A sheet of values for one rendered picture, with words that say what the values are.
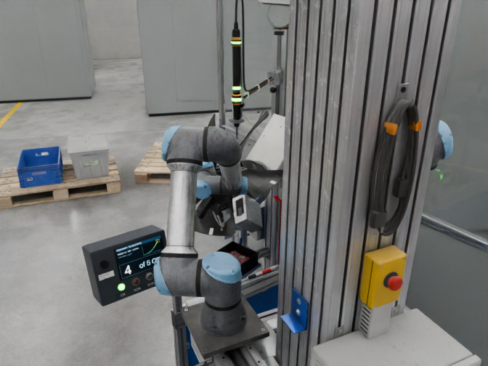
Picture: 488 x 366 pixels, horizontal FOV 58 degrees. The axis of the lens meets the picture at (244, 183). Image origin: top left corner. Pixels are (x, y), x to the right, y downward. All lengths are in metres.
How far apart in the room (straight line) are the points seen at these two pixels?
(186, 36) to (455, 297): 5.99
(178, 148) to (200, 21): 6.11
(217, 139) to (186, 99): 6.22
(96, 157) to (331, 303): 4.00
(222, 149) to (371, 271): 0.61
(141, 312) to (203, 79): 5.07
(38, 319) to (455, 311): 2.54
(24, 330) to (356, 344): 2.51
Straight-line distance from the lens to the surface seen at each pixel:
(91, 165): 4.89
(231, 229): 2.09
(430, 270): 2.43
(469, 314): 2.41
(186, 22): 7.42
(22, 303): 3.55
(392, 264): 1.07
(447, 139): 1.38
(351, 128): 0.90
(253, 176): 2.04
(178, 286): 1.36
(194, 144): 1.39
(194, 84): 7.56
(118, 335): 3.06
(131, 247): 1.53
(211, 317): 1.42
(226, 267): 1.33
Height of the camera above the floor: 2.03
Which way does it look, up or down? 24 degrees down
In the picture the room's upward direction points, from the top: straight up
